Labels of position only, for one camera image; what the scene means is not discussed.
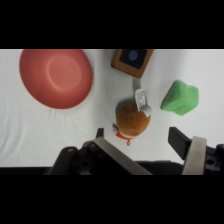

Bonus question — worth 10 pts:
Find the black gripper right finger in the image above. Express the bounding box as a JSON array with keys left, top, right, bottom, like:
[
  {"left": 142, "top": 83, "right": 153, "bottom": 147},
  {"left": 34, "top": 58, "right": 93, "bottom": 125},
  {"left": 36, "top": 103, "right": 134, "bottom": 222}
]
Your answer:
[{"left": 167, "top": 126, "right": 208, "bottom": 176}]

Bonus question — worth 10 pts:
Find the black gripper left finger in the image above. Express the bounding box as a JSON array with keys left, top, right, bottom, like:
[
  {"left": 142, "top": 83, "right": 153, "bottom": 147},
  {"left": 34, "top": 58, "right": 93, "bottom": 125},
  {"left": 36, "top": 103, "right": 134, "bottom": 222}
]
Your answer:
[{"left": 92, "top": 127, "right": 153, "bottom": 176}]

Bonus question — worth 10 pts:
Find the pink bowl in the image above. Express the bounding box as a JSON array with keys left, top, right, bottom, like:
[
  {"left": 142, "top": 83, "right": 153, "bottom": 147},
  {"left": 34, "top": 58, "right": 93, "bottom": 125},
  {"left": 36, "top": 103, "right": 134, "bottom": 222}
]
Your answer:
[{"left": 18, "top": 49, "right": 95, "bottom": 110}]

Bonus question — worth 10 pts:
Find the green plush triangle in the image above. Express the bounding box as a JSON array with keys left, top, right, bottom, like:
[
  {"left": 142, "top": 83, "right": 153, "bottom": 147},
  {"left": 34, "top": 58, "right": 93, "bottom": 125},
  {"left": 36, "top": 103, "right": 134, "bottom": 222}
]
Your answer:
[{"left": 160, "top": 80, "right": 200, "bottom": 117}]

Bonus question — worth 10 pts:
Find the wooden block with blue circle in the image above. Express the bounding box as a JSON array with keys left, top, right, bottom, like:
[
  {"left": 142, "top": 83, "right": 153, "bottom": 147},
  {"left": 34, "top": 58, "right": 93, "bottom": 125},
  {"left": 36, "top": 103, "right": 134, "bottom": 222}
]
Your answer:
[{"left": 110, "top": 49, "right": 155, "bottom": 80}]

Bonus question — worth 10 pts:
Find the brown plush toy with tag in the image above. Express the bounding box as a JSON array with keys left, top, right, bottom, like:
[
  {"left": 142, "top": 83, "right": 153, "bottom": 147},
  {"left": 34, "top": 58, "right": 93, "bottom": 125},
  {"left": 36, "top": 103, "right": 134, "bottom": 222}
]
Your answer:
[{"left": 112, "top": 87, "right": 154, "bottom": 147}]

